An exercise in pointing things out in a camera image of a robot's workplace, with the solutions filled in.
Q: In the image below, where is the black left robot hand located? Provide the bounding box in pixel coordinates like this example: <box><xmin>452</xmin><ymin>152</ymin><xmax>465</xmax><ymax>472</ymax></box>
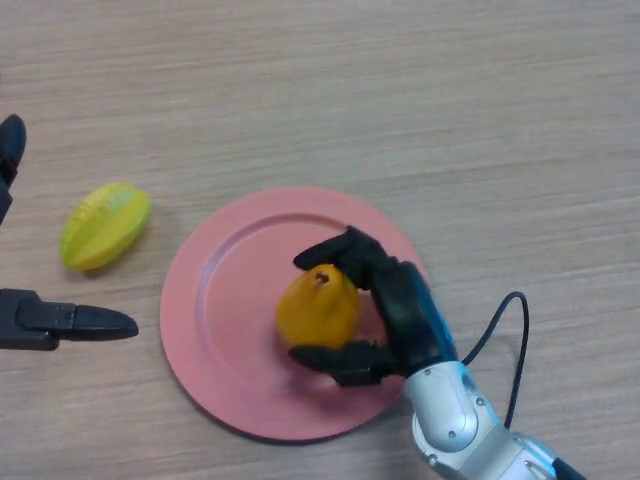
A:
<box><xmin>0</xmin><ymin>114</ymin><xmax>140</xmax><ymax>352</ymax></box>

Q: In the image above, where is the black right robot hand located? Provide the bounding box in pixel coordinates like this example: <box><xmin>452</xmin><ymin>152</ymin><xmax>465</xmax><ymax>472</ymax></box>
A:
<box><xmin>288</xmin><ymin>225</ymin><xmax>459</xmax><ymax>388</ymax></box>

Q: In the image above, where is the yellow pear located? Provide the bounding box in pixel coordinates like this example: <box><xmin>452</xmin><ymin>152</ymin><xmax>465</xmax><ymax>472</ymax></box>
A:
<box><xmin>276</xmin><ymin>264</ymin><xmax>363</xmax><ymax>351</ymax></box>

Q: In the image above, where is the pink round plate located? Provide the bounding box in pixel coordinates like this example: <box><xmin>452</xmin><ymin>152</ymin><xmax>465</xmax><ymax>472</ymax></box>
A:
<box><xmin>159</xmin><ymin>186</ymin><xmax>434</xmax><ymax>443</ymax></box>

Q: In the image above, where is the yellow-green starfruit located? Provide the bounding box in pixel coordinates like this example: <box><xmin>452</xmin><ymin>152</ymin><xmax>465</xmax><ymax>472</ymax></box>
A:
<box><xmin>59</xmin><ymin>181</ymin><xmax>152</xmax><ymax>273</ymax></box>

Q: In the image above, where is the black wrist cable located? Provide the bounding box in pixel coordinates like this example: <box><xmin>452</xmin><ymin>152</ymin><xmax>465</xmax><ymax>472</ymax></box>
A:
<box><xmin>460</xmin><ymin>291</ymin><xmax>530</xmax><ymax>430</ymax></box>

